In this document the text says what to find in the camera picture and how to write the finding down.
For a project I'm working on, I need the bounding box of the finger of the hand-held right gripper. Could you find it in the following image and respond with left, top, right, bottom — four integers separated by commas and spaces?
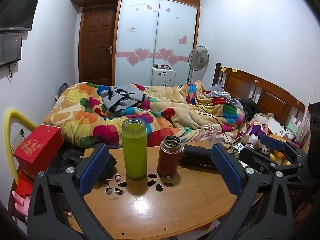
261, 135, 309, 161
239, 147, 303, 178

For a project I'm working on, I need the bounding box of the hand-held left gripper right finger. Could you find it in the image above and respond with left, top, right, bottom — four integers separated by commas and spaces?
211, 143, 294, 240

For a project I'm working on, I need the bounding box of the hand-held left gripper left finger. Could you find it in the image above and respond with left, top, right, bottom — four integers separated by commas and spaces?
27, 143, 118, 240

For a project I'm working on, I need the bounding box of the black thermos cup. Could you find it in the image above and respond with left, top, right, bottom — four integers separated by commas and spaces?
180, 144, 216, 167

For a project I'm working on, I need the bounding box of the green cup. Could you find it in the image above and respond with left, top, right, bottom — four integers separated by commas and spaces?
121, 117, 148, 180

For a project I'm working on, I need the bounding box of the red-brown thermos cup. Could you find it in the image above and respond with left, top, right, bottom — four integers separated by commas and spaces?
157, 135, 183, 177

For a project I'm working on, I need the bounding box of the yellow toy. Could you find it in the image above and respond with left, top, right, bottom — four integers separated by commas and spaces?
269, 149, 286, 160

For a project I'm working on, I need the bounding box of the white paper box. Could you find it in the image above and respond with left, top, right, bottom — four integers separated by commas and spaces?
265, 117, 286, 137

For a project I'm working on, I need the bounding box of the white bunny plush toy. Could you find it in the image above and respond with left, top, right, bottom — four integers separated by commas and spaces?
285, 119, 300, 141

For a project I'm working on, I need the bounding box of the purple doll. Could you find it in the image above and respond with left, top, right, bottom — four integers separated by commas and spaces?
246, 120, 266, 137

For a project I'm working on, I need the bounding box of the beige plush toy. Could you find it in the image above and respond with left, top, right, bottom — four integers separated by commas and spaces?
253, 112, 275, 126

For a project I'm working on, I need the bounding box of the clear glass jar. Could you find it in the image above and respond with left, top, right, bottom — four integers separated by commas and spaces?
197, 124, 218, 147

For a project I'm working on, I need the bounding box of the dark cloth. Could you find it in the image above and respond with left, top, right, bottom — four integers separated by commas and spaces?
240, 98, 259, 121

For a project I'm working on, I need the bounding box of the wooden bed headboard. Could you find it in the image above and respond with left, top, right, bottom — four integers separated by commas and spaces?
212, 62, 306, 128

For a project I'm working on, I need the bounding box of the red gift box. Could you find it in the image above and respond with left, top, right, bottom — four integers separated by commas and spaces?
14, 124, 64, 178

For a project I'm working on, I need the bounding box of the red paper bag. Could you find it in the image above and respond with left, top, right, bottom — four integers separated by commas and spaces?
16, 172, 35, 196

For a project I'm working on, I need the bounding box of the grey cloth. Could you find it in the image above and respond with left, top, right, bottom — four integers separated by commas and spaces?
206, 82, 245, 107

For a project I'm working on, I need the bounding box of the grey and black garment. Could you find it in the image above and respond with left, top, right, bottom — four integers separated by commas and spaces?
100, 85, 146, 113

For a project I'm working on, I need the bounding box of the pink plastic toy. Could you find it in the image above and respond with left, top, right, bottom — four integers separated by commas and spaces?
12, 191, 32, 217

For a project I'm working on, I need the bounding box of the colourful patterned blanket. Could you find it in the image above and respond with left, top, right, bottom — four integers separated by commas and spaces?
43, 80, 247, 148

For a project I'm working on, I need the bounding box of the yellow foam tube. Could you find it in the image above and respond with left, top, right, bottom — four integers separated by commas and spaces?
3, 108, 38, 186

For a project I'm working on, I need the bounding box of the small white cabinet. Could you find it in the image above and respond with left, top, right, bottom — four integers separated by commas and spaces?
150, 64, 176, 87

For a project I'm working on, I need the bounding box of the standing electric fan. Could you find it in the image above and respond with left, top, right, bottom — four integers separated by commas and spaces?
187, 46, 209, 84

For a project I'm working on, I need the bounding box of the brown wooden door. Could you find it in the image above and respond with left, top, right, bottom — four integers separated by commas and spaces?
79, 6, 117, 86

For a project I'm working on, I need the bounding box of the wardrobe with heart stickers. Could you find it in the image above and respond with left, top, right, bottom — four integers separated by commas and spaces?
70, 0, 201, 86

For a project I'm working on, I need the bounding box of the white cable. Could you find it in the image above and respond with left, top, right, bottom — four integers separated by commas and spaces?
231, 134, 252, 158

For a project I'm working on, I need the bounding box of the black cable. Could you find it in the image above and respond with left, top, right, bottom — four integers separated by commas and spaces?
197, 97, 234, 143

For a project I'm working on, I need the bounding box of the wall socket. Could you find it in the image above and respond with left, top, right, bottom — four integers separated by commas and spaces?
12, 129, 25, 146

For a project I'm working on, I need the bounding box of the dark wall screen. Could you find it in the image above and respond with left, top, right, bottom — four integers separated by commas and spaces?
0, 32, 23, 67

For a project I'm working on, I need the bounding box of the black wall television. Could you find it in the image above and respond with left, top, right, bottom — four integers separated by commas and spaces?
0, 0, 40, 32

